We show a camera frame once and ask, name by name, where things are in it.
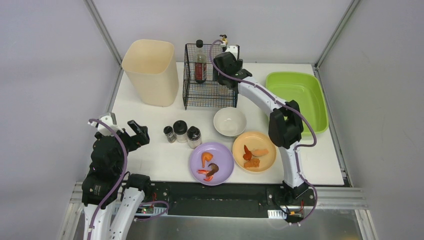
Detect salmon sushi food piece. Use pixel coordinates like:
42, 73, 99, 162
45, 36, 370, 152
251, 148, 269, 158

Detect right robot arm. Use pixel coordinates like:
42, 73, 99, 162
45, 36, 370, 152
210, 52, 309, 200

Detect purple plastic plate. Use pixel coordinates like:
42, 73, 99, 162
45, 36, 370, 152
188, 142, 235, 186

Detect salt shaker black pump lid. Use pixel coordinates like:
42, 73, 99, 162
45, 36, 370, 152
187, 126, 203, 149

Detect small pepper jar black lid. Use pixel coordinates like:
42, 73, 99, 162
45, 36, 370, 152
163, 125, 177, 143

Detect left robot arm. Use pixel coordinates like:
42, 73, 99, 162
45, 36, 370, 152
81, 119, 152, 240

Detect brown mushroom food piece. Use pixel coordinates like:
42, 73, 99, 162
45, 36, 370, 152
206, 163, 219, 177

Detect soy sauce bottle red label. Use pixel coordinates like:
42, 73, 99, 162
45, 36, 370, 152
193, 39, 207, 84

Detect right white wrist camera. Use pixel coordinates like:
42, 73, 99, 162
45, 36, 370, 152
224, 44, 240, 60

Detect white ceramic bowl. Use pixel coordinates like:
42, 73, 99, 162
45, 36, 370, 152
213, 107, 247, 137

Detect black wire basket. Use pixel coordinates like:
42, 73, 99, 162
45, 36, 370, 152
182, 43, 238, 109

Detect fried chicken food piece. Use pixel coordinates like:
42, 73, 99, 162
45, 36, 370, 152
243, 158, 260, 169

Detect orange plastic plate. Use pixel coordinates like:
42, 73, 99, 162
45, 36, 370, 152
232, 131, 277, 173

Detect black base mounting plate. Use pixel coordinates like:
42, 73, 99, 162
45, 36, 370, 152
136, 181, 316, 218

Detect orange shrimp food piece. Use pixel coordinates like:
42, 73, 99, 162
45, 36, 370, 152
201, 152, 214, 168

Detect clear bottle gold pump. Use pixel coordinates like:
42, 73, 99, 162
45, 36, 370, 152
219, 34, 228, 52

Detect beige plastic bin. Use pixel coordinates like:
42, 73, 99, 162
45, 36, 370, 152
121, 39, 179, 107

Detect aluminium frame rail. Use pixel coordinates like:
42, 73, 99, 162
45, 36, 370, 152
83, 0, 123, 66

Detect white shaker black spout lid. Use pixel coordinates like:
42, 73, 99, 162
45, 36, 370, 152
172, 120, 188, 143

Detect green plastic tub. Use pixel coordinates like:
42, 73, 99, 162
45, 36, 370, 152
265, 71, 329, 134

